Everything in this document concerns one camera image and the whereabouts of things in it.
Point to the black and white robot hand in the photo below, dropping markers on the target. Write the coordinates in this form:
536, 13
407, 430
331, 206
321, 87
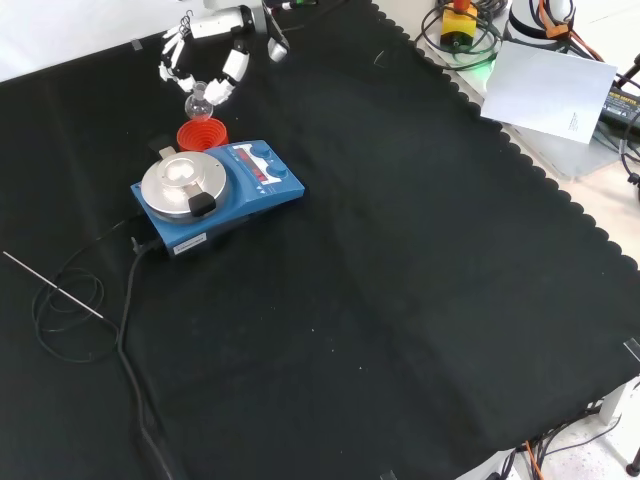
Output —
217, 25

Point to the clear round-bottom flask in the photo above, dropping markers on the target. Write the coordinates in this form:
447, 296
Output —
199, 106

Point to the heater with blue base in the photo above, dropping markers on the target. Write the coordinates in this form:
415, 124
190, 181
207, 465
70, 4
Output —
250, 200

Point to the grey tape piece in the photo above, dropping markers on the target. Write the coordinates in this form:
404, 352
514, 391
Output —
633, 349
136, 45

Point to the yellow stop button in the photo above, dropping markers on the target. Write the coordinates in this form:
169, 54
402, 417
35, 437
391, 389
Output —
457, 25

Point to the black bench cloth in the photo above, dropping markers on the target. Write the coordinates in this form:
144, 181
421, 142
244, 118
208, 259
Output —
350, 300

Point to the thin metal probe rod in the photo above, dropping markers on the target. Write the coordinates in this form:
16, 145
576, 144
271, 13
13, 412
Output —
50, 284

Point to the white paper sheet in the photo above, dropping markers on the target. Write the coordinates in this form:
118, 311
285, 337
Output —
545, 92

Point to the pale board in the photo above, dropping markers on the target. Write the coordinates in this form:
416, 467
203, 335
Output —
565, 157

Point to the black power adapter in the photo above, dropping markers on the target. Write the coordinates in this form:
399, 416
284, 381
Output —
620, 107

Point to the black tripod leg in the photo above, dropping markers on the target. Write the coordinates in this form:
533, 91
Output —
629, 72

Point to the white bench leg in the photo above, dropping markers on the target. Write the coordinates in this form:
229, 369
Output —
617, 402

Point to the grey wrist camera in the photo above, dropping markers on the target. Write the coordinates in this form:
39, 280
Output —
278, 50

